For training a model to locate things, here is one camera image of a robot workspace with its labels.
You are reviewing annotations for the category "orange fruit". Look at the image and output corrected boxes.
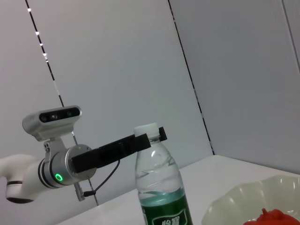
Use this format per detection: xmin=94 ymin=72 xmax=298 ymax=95
xmin=243 ymin=208 xmax=300 ymax=225

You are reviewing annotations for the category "pale green glass fruit plate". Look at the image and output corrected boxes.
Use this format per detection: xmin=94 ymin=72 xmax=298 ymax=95
xmin=201 ymin=174 xmax=300 ymax=225

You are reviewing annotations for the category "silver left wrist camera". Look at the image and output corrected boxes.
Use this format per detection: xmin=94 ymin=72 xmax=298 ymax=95
xmin=22 ymin=105 xmax=83 ymax=160

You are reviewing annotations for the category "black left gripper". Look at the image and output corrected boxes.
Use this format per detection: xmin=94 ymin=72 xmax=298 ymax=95
xmin=71 ymin=126 xmax=168 ymax=173

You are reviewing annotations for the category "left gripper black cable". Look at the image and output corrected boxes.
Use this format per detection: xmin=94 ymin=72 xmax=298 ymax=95
xmin=75 ymin=159 xmax=121 ymax=201

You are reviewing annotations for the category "clear plastic water bottle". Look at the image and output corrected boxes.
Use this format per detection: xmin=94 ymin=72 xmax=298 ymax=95
xmin=133 ymin=122 xmax=194 ymax=225

